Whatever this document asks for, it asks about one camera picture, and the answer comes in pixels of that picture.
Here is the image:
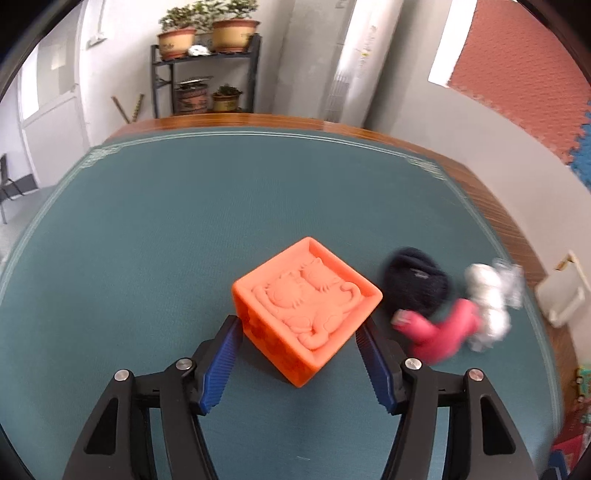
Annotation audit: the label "white door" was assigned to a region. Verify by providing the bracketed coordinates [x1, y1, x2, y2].
[18, 34, 90, 188]

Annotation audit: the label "dark brown patterned pot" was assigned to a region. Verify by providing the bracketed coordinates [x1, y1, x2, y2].
[175, 78, 208, 115]

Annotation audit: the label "pink sock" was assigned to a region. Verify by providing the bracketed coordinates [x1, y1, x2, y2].
[392, 298, 483, 363]

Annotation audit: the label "green table mat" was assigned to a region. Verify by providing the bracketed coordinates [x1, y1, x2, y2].
[0, 127, 566, 480]

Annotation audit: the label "bushy plant in tan pot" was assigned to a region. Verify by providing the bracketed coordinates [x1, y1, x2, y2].
[203, 0, 260, 53]

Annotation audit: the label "small-leaved plant in tan pot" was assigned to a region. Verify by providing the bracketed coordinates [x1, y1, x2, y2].
[157, 7, 199, 61]

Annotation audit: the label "dark folding chair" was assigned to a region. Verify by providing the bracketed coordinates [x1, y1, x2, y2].
[0, 154, 40, 224]

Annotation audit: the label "white standing air conditioner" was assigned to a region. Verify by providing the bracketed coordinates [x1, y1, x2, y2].
[323, 0, 402, 125]

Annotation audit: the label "small succulent pot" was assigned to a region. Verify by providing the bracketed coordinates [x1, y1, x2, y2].
[211, 84, 243, 113]

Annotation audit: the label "blue foam mat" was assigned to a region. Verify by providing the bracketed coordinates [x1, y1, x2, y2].
[570, 124, 591, 190]

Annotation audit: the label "red foam mat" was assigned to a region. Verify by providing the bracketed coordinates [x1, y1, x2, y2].
[445, 0, 591, 164]

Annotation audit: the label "wooden sticks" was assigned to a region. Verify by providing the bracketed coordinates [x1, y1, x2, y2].
[111, 93, 145, 123]

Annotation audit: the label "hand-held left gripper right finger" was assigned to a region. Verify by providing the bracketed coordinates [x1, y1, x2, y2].
[355, 320, 539, 480]

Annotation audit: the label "small white grey sock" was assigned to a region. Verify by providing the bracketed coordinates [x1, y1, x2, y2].
[464, 258, 525, 354]

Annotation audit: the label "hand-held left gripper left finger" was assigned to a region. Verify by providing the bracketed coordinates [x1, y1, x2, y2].
[62, 315, 245, 480]

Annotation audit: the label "dark orange rubber cube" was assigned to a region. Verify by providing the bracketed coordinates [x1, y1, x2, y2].
[232, 237, 384, 387]

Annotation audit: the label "navy knitted sock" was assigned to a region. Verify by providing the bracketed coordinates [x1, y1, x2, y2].
[383, 248, 450, 319]

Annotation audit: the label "red flat object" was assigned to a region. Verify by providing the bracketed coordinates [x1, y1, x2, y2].
[551, 438, 591, 478]

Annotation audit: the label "black metal plant shelf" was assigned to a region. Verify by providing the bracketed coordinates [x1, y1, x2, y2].
[150, 34, 262, 118]

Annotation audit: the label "white wall box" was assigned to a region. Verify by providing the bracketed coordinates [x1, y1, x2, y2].
[534, 251, 591, 328]

